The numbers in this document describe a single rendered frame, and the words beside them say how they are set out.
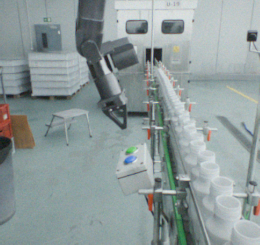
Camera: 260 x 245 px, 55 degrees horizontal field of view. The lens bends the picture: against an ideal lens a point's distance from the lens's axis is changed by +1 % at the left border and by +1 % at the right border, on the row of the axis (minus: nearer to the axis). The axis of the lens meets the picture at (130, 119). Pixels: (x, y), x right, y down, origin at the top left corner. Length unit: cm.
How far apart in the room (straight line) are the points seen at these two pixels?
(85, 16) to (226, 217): 46
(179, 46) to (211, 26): 584
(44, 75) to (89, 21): 625
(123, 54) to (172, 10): 420
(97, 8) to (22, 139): 327
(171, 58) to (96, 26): 422
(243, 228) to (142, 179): 29
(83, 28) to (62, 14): 1023
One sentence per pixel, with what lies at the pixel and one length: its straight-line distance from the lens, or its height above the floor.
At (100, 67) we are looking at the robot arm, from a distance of 63.
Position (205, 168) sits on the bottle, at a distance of 52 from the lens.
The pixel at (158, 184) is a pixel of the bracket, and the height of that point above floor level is 110.
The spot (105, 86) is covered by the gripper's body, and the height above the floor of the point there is 130.
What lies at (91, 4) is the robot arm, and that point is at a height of 148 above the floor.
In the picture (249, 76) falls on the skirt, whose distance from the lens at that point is 1106.
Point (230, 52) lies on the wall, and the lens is 1075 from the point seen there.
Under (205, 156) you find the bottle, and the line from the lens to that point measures 61.
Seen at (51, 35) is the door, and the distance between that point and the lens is 1087.
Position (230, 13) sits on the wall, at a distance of 1075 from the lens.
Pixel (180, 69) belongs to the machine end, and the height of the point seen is 93.
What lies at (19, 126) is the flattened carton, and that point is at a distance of 364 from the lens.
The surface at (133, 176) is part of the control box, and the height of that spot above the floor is 109.
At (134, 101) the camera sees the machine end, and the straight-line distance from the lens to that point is 487.
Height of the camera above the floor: 140
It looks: 17 degrees down
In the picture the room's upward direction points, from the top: straight up
